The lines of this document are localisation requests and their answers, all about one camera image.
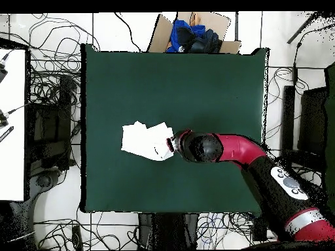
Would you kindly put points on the white towel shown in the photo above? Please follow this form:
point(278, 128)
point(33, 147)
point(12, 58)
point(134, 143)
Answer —
point(146, 141)

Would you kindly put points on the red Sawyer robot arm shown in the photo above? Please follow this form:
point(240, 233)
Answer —
point(240, 149)

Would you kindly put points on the dark green table cloth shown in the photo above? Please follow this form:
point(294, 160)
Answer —
point(130, 91)

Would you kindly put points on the brown cardboard box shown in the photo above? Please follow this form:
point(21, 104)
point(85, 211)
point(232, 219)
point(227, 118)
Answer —
point(159, 36)

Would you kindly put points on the dark navy garment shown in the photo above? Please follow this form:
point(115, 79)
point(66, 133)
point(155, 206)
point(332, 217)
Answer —
point(206, 41)

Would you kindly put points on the blue garment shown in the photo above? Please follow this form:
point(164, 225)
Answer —
point(180, 24)

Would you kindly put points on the black box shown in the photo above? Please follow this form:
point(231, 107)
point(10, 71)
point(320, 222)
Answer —
point(259, 230)

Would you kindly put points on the black power strip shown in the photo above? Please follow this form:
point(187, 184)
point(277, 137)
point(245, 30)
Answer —
point(77, 238)

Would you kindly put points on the white desk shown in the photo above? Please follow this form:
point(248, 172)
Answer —
point(13, 157)

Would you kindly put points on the black labelled bar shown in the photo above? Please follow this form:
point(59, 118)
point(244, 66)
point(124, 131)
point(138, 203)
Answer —
point(6, 133)

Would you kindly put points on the black device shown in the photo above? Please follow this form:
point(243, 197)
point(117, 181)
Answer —
point(2, 72)
point(2, 120)

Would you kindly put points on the black rod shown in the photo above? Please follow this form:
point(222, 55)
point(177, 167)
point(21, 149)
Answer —
point(303, 27)

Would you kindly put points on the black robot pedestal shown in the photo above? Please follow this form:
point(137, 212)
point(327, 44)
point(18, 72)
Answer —
point(167, 230)

